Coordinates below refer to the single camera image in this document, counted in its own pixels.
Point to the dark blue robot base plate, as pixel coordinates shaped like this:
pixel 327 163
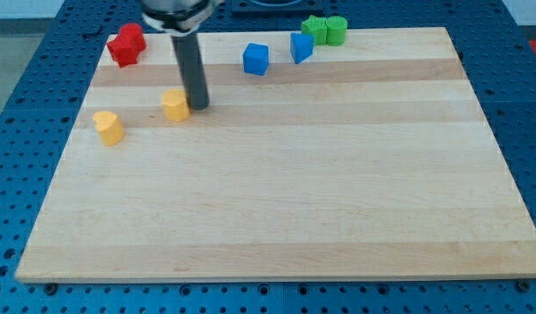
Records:
pixel 275 7

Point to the yellow heart block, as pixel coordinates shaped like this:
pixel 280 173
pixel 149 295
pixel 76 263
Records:
pixel 109 127

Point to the yellow hexagon block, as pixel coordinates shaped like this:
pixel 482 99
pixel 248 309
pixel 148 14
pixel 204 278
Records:
pixel 175 106

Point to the green star block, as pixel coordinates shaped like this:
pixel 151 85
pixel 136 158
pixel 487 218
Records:
pixel 316 27

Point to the blue cube block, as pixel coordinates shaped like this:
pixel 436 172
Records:
pixel 256 59

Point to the blue triangle block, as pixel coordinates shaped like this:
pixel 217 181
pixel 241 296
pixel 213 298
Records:
pixel 301 46

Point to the red star block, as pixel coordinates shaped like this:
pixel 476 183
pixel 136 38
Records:
pixel 122 51

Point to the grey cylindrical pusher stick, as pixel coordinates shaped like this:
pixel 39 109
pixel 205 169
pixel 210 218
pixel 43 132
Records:
pixel 188 56

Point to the green cylinder block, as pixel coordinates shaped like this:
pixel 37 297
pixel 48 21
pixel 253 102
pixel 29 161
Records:
pixel 336 30

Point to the light wooden board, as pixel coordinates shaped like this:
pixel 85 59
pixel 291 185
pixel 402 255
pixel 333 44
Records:
pixel 369 161

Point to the red cylinder block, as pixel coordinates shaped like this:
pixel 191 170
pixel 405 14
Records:
pixel 132 33

